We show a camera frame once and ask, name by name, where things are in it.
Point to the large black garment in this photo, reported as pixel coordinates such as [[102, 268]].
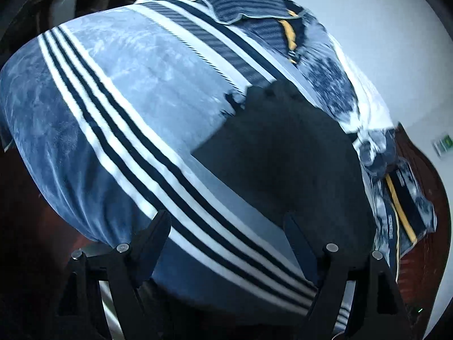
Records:
[[291, 161]]

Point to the dark wooden bed frame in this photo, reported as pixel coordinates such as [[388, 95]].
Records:
[[422, 268]]

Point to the navy HOMES pillow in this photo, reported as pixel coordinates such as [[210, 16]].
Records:
[[403, 216]]

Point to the blue tree-print duvet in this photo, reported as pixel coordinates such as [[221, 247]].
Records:
[[335, 82]]

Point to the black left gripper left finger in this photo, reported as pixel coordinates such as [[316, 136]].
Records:
[[125, 268]]

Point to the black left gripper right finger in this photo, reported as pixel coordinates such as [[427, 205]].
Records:
[[357, 296]]

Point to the blue striped bed blanket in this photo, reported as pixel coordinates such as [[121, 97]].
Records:
[[105, 111]]

